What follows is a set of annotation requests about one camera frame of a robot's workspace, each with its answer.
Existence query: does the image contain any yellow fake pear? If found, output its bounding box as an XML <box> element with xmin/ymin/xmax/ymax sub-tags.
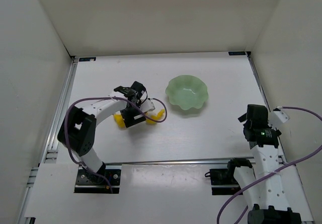
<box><xmin>113</xmin><ymin>114</ymin><xmax>126</xmax><ymax>129</ymax></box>

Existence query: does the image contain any peeled yellow fake lemon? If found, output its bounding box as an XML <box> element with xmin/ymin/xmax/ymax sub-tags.
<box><xmin>145</xmin><ymin>109</ymin><xmax>165</xmax><ymax>125</ymax></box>

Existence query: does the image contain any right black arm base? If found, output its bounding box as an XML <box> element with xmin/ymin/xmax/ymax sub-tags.
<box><xmin>204</xmin><ymin>169</ymin><xmax>240</xmax><ymax>196</ymax></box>

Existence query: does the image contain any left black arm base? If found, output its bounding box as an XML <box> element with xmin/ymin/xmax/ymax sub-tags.
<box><xmin>74</xmin><ymin>169</ymin><xmax>121</xmax><ymax>194</ymax></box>

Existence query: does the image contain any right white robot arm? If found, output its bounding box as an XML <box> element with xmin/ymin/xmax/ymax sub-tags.
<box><xmin>229</xmin><ymin>104</ymin><xmax>301</xmax><ymax>223</ymax></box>

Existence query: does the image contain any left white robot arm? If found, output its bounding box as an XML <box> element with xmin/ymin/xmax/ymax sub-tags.
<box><xmin>57</xmin><ymin>81</ymin><xmax>154</xmax><ymax>185</ymax></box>

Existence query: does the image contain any green wavy fruit bowl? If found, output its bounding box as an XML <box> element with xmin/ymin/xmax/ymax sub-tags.
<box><xmin>165</xmin><ymin>75</ymin><xmax>209</xmax><ymax>111</ymax></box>

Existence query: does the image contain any left blue corner label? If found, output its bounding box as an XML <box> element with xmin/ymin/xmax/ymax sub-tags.
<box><xmin>78</xmin><ymin>57</ymin><xmax>96</xmax><ymax>62</ymax></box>

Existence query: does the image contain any blue corner label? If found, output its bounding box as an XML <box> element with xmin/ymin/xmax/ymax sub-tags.
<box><xmin>228</xmin><ymin>51</ymin><xmax>246</xmax><ymax>56</ymax></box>
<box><xmin>78</xmin><ymin>57</ymin><xmax>96</xmax><ymax>62</ymax></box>

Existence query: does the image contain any right blue corner label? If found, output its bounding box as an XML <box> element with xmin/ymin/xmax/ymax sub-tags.
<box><xmin>228</xmin><ymin>51</ymin><xmax>246</xmax><ymax>56</ymax></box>

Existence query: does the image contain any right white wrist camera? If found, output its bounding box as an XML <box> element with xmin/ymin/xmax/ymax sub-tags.
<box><xmin>268</xmin><ymin>108</ymin><xmax>290</xmax><ymax>128</ymax></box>

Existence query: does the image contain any front aluminium rail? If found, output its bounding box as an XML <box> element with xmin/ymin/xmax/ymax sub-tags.
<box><xmin>105</xmin><ymin>158</ymin><xmax>232</xmax><ymax>166</ymax></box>

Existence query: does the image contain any aluminium rail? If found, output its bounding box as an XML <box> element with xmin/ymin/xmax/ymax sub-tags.
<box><xmin>246</xmin><ymin>51</ymin><xmax>287</xmax><ymax>164</ymax></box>
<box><xmin>105</xmin><ymin>158</ymin><xmax>232</xmax><ymax>166</ymax></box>
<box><xmin>38</xmin><ymin>56</ymin><xmax>78</xmax><ymax>166</ymax></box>

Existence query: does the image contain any right aluminium rail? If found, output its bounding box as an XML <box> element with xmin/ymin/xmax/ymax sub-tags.
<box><xmin>246</xmin><ymin>51</ymin><xmax>287</xmax><ymax>164</ymax></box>

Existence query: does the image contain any left aluminium rail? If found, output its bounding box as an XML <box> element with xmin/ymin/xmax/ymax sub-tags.
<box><xmin>38</xmin><ymin>56</ymin><xmax>78</xmax><ymax>166</ymax></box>

